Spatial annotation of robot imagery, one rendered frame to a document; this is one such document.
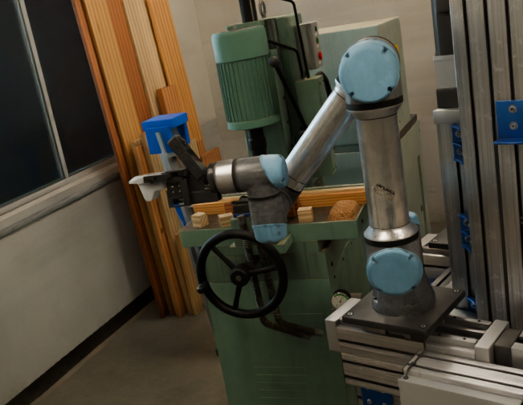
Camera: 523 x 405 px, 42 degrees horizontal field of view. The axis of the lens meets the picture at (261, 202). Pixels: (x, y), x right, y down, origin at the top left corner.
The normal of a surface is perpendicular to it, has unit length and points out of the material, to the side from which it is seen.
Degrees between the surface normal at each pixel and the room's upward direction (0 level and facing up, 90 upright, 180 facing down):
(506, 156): 90
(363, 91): 82
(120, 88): 87
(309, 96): 90
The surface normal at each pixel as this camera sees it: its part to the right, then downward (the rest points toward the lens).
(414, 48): -0.38, 0.32
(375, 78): -0.22, 0.18
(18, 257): 0.91, -0.04
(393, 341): -0.60, 0.32
